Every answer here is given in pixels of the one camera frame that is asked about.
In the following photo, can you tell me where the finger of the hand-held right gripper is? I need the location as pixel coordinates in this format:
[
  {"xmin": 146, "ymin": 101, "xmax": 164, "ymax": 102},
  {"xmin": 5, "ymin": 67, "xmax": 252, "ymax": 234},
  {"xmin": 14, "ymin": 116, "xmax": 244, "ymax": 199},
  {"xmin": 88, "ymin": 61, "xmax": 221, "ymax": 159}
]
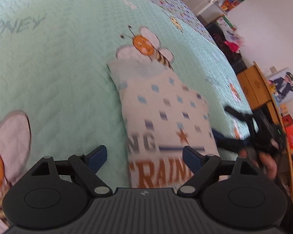
[
  {"xmin": 212, "ymin": 129, "xmax": 253, "ymax": 153},
  {"xmin": 224, "ymin": 105, "xmax": 257, "ymax": 125}
]

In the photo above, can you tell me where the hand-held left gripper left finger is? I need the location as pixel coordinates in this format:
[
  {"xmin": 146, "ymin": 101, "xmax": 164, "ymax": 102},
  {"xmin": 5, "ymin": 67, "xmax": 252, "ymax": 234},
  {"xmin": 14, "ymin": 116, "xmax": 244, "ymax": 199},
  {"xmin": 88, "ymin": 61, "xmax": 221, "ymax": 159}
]
[{"xmin": 31, "ymin": 145, "xmax": 113, "ymax": 198}]

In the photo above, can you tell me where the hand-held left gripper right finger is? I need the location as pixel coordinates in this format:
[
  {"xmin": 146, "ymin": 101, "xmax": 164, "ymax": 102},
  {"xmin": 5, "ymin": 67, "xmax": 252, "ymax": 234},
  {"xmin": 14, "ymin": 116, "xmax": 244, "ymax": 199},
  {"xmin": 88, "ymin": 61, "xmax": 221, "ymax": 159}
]
[{"xmin": 182, "ymin": 146, "xmax": 262, "ymax": 198}]

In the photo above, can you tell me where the letter-print white shirt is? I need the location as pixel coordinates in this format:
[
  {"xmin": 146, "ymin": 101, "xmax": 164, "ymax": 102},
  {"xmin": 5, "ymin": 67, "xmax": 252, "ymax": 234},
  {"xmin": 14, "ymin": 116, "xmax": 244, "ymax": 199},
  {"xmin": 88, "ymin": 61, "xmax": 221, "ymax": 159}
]
[{"xmin": 107, "ymin": 60, "xmax": 221, "ymax": 189}]

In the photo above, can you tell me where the person's right hand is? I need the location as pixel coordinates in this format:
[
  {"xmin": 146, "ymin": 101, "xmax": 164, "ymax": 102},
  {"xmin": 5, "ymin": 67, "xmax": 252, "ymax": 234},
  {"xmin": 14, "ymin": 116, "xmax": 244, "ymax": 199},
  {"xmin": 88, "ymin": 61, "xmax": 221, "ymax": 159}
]
[{"xmin": 237, "ymin": 147, "xmax": 278, "ymax": 182}]

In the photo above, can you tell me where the orange box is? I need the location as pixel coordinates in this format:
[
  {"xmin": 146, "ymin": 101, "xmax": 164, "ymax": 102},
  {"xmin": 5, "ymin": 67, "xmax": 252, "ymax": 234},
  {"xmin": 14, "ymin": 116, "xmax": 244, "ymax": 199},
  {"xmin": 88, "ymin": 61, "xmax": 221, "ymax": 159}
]
[{"xmin": 281, "ymin": 116, "xmax": 293, "ymax": 154}]

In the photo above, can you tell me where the wooden desk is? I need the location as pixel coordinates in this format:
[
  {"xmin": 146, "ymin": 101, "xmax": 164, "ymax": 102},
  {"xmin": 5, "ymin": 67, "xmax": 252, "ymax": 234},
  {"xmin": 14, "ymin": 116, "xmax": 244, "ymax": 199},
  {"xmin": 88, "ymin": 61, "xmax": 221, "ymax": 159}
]
[{"xmin": 236, "ymin": 61, "xmax": 293, "ymax": 195}]

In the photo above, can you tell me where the uniform portrait poster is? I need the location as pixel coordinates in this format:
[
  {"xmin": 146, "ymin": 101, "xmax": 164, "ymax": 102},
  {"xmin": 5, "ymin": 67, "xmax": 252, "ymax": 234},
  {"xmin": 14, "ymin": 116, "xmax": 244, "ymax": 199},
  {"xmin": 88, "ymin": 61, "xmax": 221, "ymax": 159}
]
[{"xmin": 268, "ymin": 68, "xmax": 293, "ymax": 102}]

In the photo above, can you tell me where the black armchair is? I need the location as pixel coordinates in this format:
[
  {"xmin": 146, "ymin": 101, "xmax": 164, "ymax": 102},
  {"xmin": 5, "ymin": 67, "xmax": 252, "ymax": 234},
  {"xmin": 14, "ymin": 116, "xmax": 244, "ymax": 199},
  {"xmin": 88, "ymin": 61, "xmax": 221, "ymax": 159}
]
[{"xmin": 206, "ymin": 22, "xmax": 247, "ymax": 75}]

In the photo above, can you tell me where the white plastic bag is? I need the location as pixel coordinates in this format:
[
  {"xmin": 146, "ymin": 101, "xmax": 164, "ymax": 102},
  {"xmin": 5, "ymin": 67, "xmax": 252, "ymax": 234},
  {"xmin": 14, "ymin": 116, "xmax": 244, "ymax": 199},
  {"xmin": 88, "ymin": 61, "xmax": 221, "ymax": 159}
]
[{"xmin": 223, "ymin": 28, "xmax": 244, "ymax": 44}]

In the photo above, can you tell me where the green white cardboard box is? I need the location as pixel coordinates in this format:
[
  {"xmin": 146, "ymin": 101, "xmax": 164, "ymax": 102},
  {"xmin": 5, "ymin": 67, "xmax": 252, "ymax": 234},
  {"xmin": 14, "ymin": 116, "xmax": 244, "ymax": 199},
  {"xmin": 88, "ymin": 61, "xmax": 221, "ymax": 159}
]
[{"xmin": 218, "ymin": 17, "xmax": 235, "ymax": 30}]

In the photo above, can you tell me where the bee-print green blanket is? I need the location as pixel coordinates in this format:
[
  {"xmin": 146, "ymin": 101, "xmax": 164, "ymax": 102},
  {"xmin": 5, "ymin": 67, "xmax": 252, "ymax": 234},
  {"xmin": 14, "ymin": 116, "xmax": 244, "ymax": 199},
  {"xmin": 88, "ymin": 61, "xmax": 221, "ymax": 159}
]
[{"xmin": 0, "ymin": 0, "xmax": 257, "ymax": 227}]

